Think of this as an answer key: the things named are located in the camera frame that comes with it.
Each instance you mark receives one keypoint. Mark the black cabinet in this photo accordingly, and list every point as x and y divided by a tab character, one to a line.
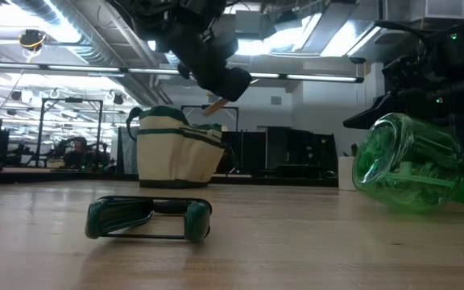
296	153

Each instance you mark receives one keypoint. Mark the green transparent spray bottle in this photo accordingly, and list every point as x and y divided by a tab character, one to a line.
409	169

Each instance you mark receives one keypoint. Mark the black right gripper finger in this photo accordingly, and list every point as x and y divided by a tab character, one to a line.
381	113

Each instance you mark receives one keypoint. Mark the grey square wall box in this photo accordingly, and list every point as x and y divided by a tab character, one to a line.
276	100

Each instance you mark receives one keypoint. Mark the round metal ventilation duct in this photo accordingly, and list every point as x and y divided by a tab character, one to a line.
135	82

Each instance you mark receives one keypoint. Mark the small green succulent plant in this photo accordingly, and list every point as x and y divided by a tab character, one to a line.
353	150

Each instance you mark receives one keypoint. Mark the beige and green garden bag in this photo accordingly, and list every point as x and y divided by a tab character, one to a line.
163	157

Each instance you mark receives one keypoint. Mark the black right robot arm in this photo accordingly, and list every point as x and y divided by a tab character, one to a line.
457	52

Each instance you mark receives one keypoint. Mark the long ceiling light bar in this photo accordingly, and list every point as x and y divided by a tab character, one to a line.
316	77

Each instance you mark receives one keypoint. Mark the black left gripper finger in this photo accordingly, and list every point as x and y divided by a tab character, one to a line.
235	84
201	68

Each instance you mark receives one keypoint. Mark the person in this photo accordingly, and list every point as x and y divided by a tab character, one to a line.
79	155

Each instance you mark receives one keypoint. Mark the black background frame stand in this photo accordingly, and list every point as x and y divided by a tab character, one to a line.
40	133
237	129

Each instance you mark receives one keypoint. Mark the black aluminium table frame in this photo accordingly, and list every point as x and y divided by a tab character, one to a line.
55	176

